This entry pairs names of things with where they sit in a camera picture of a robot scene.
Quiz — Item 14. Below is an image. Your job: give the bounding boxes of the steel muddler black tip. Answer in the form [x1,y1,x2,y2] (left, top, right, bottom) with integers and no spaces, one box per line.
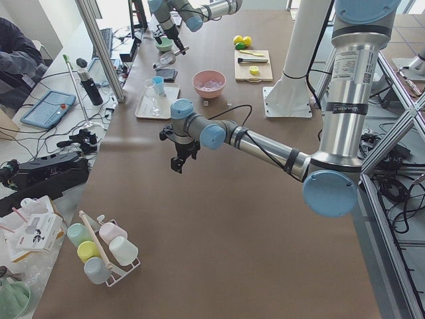
[237,57,268,64]

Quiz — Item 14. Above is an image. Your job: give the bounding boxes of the bamboo cutting board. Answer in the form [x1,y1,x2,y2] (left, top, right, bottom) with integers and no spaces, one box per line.
[234,50,273,82]

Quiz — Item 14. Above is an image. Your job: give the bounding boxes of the aluminium frame post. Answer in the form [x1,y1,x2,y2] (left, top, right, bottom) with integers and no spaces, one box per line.
[75,0,126,102]

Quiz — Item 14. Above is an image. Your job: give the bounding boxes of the light blue cup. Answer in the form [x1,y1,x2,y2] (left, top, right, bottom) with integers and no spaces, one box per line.
[151,76,165,96]

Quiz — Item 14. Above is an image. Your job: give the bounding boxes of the grey folded cloth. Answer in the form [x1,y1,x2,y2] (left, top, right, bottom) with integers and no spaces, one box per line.
[156,68,178,82]

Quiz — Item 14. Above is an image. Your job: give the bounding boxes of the black water bottle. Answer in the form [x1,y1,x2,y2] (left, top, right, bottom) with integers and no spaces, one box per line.
[77,68,103,106]

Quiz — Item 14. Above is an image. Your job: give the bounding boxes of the clear plastic ice cubes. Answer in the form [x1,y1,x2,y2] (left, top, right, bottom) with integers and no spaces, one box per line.
[194,79,224,92]

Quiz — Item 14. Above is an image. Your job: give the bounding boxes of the clear wine glass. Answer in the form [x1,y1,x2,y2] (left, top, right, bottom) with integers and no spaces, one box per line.
[144,79,161,116]

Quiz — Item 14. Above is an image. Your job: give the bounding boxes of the steel ice scoop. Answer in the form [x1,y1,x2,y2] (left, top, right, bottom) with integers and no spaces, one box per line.
[153,46,189,70]

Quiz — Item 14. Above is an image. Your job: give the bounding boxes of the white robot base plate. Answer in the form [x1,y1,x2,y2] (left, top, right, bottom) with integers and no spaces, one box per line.
[262,86,312,118]

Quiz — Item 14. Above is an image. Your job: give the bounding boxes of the pale pink cup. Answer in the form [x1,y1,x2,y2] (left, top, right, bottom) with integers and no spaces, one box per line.
[99,222,128,245]

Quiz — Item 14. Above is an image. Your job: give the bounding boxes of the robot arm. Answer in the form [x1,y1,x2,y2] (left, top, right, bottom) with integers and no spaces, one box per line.
[148,1,242,172]
[159,1,398,217]

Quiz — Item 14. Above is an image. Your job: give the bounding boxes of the grey blue cup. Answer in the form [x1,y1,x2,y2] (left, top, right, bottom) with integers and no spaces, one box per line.
[84,257,112,284]

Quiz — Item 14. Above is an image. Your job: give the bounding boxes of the yellow plastic knife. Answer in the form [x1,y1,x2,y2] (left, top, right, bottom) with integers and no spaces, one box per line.
[239,50,264,56]

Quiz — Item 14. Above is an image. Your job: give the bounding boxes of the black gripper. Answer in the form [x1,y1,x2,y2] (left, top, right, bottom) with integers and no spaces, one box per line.
[164,26,183,50]
[159,124,201,173]

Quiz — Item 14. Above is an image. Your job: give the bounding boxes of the pink ribbed bowl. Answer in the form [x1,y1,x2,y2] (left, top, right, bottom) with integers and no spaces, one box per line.
[192,70,226,99]

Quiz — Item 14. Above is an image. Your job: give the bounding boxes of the white cup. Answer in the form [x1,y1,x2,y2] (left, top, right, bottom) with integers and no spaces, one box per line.
[109,237,139,266]

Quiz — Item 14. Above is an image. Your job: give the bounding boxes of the cream serving tray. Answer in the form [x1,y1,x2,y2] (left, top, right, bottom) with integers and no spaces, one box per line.
[135,83,180,120]

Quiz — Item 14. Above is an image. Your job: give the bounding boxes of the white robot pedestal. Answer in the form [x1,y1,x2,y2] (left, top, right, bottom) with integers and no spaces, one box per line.
[282,0,334,88]

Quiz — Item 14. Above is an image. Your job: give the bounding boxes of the blue teach pendant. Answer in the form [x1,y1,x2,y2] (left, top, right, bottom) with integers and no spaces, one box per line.
[20,90,76,129]

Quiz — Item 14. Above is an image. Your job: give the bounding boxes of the whole yellow lemon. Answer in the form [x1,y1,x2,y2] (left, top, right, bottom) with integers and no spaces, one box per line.
[233,35,243,45]

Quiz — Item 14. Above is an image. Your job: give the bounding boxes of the person in dark jacket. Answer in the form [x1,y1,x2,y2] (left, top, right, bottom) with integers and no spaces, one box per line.
[1,18,47,117]

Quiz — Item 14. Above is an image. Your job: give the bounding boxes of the half lemon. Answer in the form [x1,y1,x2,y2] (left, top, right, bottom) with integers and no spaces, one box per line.
[250,66,259,74]

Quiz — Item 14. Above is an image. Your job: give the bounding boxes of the black keyboard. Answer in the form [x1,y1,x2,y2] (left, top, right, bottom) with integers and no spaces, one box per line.
[100,28,113,57]

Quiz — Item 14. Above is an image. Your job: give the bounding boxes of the yellow cup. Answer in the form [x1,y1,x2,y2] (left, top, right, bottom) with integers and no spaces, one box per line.
[77,241,101,263]

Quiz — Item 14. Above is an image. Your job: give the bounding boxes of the green bowl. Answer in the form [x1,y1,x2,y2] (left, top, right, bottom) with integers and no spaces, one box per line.
[155,37,173,53]

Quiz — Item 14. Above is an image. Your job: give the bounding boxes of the mint green cup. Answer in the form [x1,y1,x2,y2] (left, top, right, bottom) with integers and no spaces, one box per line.
[66,223,92,248]

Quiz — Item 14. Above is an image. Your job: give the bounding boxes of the white wire rack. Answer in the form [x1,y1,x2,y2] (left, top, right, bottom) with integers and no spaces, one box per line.
[96,215,141,287]

